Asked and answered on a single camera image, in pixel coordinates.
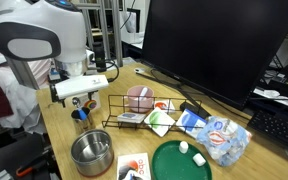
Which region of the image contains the white marshmallow lying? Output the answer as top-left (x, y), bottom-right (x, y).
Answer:
top-left (193, 153), bottom-right (206, 166)

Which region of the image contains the black cable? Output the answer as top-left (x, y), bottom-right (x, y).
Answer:
top-left (93, 59), bottom-right (121, 83)

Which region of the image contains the large black monitor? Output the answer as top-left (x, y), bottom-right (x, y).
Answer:
top-left (142, 0), bottom-right (288, 109)

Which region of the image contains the blue white board book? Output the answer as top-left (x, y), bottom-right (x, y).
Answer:
top-left (176, 109), bottom-right (207, 138)

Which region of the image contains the plastic bag of items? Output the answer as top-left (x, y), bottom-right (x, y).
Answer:
top-left (196, 116), bottom-right (252, 166)

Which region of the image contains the red circle board book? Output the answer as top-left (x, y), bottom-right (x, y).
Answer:
top-left (154, 100), bottom-right (175, 113)

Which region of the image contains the white cloth pile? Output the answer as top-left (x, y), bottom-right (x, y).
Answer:
top-left (0, 54), bottom-right (46, 134)

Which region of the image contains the pink plastic cup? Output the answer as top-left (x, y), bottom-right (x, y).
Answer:
top-left (125, 85), bottom-right (154, 113)

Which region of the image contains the black bottle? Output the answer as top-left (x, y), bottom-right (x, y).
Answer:
top-left (93, 42), bottom-right (106, 72)

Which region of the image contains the green vegetables board book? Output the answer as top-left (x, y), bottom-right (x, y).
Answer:
top-left (144, 107), bottom-right (175, 137)

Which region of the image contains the white utensil in pink cup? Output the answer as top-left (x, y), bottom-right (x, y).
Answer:
top-left (138, 87), bottom-right (148, 101)

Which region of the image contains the black wire rack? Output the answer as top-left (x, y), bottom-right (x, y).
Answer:
top-left (102, 95), bottom-right (190, 135)

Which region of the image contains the abc board book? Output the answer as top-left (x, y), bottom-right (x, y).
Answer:
top-left (117, 153), bottom-right (151, 180)

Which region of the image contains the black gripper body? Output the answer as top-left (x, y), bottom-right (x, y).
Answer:
top-left (49, 84), bottom-right (98, 107)

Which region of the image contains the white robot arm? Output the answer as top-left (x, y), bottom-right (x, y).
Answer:
top-left (0, 0), bottom-right (99, 99)

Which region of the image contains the large stainless steel pot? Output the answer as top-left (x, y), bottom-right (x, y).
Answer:
top-left (70, 129), bottom-right (114, 177)

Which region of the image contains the green round plate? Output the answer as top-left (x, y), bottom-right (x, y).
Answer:
top-left (151, 140), bottom-right (212, 180)

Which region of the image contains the small silver jug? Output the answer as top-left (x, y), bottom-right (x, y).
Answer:
top-left (71, 107), bottom-right (94, 134)

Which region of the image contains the white marshmallow upright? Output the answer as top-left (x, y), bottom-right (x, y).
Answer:
top-left (179, 141), bottom-right (188, 154)

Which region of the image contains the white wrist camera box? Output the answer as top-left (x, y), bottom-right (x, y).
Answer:
top-left (56, 75), bottom-right (109, 94)

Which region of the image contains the black keyboard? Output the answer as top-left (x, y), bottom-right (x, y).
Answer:
top-left (248, 110), bottom-right (288, 146)

